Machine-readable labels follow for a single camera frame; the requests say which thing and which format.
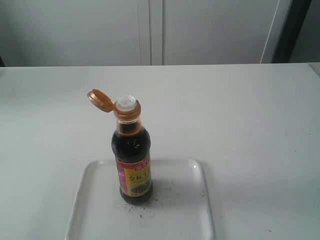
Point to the dark soy sauce bottle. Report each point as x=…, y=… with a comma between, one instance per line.
x=130, y=144

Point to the clear square plastic tray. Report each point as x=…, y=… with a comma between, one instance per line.
x=179, y=208

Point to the dark vertical door frame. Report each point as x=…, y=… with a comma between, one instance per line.
x=290, y=31

